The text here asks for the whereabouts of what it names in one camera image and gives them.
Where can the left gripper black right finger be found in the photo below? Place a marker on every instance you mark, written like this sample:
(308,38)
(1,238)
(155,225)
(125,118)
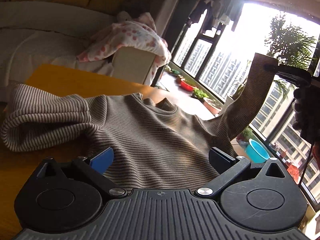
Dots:
(226,164)

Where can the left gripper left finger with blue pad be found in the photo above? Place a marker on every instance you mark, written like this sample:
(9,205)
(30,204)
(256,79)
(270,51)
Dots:
(100,162)

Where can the brown striped knit sweater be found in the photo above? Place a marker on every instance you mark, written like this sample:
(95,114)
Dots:
(156,145)

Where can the hanging clothes on rack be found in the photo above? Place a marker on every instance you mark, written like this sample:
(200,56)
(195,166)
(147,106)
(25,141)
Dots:
(218,12)

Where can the dark gloved right hand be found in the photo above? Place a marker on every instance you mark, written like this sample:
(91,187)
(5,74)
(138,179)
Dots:
(306,108)

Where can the tall potted palm plant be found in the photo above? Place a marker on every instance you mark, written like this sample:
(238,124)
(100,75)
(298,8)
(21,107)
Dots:
(286,42)

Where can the blue plastic basin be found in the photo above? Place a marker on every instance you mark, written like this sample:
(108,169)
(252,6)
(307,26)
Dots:
(256,152)

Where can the terracotta plant pot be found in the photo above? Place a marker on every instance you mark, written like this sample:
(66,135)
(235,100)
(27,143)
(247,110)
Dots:
(212,106)

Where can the red plastic bowl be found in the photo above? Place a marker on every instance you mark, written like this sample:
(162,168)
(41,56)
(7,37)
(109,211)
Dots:
(185,85)

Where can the pink dotted white blanket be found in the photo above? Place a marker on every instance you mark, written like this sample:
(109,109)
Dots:
(130,38)

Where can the beige covered sofa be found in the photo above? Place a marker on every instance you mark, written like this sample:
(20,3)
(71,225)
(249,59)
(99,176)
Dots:
(36,33)

